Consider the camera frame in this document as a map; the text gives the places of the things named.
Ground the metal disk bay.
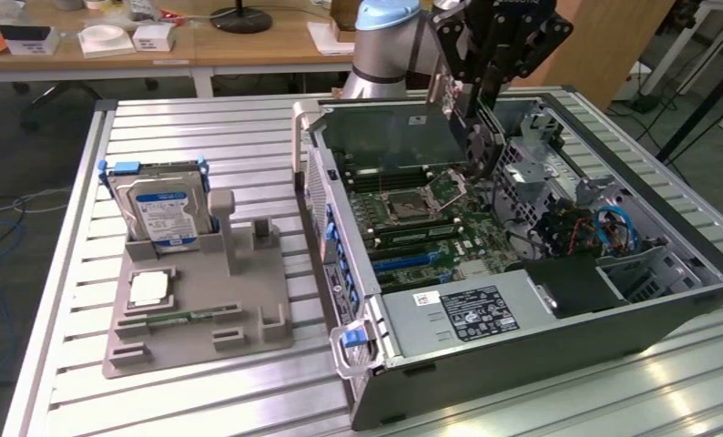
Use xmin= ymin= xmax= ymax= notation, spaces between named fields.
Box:
xmin=594 ymin=243 xmax=705 ymax=304

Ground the wooden cabinet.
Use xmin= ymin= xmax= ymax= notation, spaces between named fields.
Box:
xmin=498 ymin=0 xmax=677 ymax=110

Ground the white box round hollow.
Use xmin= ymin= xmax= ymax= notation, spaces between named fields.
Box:
xmin=76 ymin=25 xmax=136 ymax=59

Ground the black office chair base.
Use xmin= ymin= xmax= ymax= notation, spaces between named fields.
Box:
xmin=19 ymin=81 xmax=103 ymax=133

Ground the blue floor cable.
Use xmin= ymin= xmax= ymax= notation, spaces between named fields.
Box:
xmin=0 ymin=195 xmax=28 ymax=388

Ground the RAM stick with label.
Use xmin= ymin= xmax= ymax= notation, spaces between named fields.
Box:
xmin=373 ymin=226 xmax=462 ymax=249

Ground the grey power supply unit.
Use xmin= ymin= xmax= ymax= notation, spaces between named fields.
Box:
xmin=374 ymin=270 xmax=555 ymax=361

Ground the wooden desk white frame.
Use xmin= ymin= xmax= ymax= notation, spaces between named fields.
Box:
xmin=0 ymin=0 xmax=198 ymax=86
xmin=176 ymin=0 xmax=526 ymax=99

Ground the grey parts rack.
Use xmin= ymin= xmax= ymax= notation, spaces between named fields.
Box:
xmin=100 ymin=188 xmax=293 ymax=381

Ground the green RAM stick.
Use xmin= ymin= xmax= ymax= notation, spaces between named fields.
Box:
xmin=115 ymin=305 xmax=239 ymax=327

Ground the black slanted pole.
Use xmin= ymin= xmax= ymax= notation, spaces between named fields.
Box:
xmin=657 ymin=45 xmax=723 ymax=160

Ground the CPU socket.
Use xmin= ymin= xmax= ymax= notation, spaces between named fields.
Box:
xmin=381 ymin=188 xmax=443 ymax=224

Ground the grey case corner post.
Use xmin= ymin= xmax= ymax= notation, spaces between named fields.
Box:
xmin=291 ymin=100 xmax=326 ymax=175

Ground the metal socket cover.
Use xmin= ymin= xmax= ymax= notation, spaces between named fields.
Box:
xmin=423 ymin=168 xmax=475 ymax=213

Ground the graphics card with black fan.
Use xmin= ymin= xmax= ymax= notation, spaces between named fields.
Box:
xmin=425 ymin=62 xmax=509 ymax=184

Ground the blue expansion slot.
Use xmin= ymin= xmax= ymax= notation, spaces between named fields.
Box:
xmin=371 ymin=252 xmax=435 ymax=273

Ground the clear plastic case handle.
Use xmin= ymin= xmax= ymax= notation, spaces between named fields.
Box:
xmin=329 ymin=318 xmax=381 ymax=379

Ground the silver CPU chip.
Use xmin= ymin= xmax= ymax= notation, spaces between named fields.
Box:
xmin=126 ymin=271 xmax=172 ymax=310

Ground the small white box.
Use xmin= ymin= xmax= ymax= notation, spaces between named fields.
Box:
xmin=131 ymin=23 xmax=176 ymax=52

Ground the green motherboard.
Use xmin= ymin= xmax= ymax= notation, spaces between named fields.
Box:
xmin=334 ymin=152 xmax=523 ymax=292

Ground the black round lamp base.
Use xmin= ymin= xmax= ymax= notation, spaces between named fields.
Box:
xmin=208 ymin=0 xmax=274 ymax=34

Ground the hard disk in blue caddy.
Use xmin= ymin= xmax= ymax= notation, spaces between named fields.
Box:
xmin=95 ymin=154 xmax=210 ymax=254

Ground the black open PC case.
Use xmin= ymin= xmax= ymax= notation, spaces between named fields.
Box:
xmin=295 ymin=90 xmax=723 ymax=432

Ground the brown cardboard box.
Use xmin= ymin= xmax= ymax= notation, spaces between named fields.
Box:
xmin=327 ymin=0 xmax=365 ymax=32

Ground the blue wire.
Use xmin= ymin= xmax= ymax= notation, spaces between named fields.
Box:
xmin=593 ymin=205 xmax=641 ymax=256

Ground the white box on floor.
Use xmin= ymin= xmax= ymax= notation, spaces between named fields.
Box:
xmin=613 ymin=61 xmax=651 ymax=104

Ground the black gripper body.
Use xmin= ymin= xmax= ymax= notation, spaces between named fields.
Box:
xmin=463 ymin=0 xmax=559 ymax=62

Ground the white box black lid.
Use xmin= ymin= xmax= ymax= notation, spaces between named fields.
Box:
xmin=0 ymin=25 xmax=60 ymax=56

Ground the white paper booklet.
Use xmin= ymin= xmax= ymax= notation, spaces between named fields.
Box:
xmin=306 ymin=21 xmax=357 ymax=56

